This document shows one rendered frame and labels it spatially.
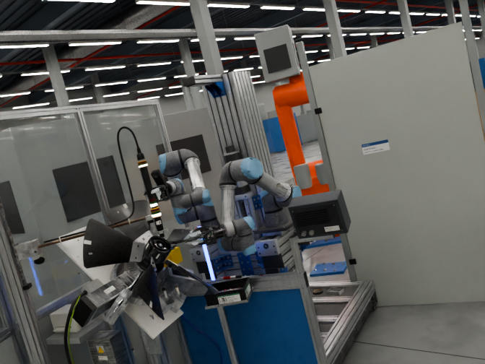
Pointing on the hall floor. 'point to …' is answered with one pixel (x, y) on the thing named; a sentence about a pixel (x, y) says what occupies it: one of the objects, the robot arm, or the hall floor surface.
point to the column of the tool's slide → (22, 302)
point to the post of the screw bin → (227, 335)
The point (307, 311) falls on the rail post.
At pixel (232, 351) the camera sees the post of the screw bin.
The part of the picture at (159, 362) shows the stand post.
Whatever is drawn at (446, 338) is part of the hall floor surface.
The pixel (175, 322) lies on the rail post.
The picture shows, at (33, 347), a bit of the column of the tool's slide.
